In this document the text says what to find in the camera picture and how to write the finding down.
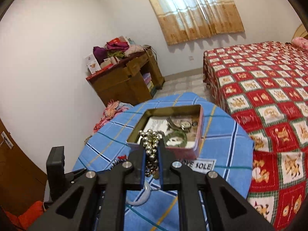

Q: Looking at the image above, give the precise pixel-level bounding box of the blue plaid table cloth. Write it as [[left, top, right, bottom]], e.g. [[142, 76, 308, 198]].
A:
[[72, 91, 255, 231]]

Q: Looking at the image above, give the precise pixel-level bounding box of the brown wooden desk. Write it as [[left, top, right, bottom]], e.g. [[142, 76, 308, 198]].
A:
[[89, 45, 165, 105]]

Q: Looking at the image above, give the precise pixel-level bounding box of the pile of clothes on desk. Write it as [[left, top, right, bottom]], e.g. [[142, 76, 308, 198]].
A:
[[93, 36, 145, 64]]

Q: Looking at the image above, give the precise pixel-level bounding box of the white product box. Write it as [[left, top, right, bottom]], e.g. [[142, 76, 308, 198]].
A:
[[85, 54, 101, 74]]

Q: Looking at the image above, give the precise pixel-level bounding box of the pink metal tin box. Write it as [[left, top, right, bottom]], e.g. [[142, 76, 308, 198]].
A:
[[126, 104, 204, 160]]

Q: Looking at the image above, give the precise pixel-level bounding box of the beige wooden headboard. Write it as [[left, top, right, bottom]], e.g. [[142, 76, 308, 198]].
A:
[[293, 24, 308, 39]]

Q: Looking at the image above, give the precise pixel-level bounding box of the red patterned bed quilt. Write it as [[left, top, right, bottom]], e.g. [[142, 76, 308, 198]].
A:
[[203, 41, 307, 230]]

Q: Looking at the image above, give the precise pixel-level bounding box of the beige window curtain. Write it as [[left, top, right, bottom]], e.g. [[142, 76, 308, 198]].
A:
[[149, 0, 244, 45]]

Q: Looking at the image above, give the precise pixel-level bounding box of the pink clothes pile on floor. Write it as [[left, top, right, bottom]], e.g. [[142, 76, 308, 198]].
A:
[[92, 100, 133, 134]]

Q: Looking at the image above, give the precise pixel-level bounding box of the silver metal bead bracelet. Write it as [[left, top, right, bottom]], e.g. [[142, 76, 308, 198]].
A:
[[138, 128, 165, 179]]

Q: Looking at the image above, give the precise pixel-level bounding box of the brown wooden door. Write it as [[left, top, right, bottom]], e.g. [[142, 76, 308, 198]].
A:
[[1, 123, 47, 216]]

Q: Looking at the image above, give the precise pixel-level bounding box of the dark green jade bangle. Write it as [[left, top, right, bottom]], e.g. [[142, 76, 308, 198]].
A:
[[163, 130, 187, 148]]

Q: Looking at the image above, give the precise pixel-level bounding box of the red flat box on desk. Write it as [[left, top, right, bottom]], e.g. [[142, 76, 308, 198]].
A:
[[86, 68, 112, 82]]

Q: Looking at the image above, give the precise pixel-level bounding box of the orange red sleeve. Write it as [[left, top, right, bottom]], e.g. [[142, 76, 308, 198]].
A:
[[4, 201, 45, 230]]

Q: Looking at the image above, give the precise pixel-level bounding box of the red knot tassel charm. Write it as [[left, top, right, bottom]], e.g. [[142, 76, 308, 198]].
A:
[[117, 155, 127, 161]]

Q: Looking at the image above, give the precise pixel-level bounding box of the pale jade bangle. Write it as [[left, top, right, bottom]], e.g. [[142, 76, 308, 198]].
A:
[[126, 180, 151, 206]]

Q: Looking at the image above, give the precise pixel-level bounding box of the silver wrist watch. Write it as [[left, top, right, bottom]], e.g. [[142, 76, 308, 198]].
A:
[[166, 117, 192, 132]]

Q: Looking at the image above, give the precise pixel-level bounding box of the pink pillow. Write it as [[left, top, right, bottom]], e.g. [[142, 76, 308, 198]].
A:
[[291, 37, 308, 50]]

